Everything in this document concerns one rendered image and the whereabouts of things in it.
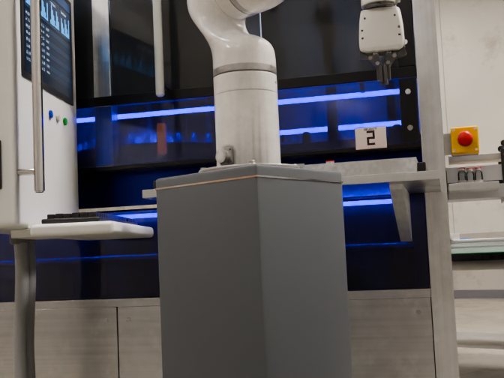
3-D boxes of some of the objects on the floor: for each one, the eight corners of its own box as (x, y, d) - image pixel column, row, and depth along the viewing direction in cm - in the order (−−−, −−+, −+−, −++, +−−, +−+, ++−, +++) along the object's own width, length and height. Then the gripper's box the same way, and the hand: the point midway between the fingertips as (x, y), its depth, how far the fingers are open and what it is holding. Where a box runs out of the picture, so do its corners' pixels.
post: (445, 511, 212) (398, -229, 230) (468, 512, 211) (419, -233, 229) (445, 520, 206) (397, -242, 224) (469, 520, 205) (418, -246, 223)
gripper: (344, 4, 178) (349, 83, 177) (412, -5, 175) (417, 76, 173) (349, 13, 186) (353, 90, 184) (413, 5, 182) (418, 83, 180)
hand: (383, 75), depth 179 cm, fingers closed
